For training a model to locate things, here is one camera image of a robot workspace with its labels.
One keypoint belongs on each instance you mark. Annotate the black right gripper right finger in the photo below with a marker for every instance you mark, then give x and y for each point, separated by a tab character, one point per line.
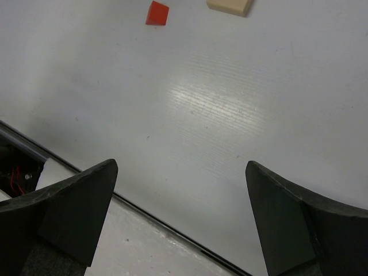
302	232

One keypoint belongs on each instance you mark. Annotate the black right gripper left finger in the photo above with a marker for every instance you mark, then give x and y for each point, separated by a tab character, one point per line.
55	230

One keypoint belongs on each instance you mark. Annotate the natural wood block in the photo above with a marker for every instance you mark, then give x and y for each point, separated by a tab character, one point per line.
234	7

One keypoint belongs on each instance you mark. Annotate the red house-shaped block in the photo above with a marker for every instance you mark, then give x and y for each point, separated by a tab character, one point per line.
157	14

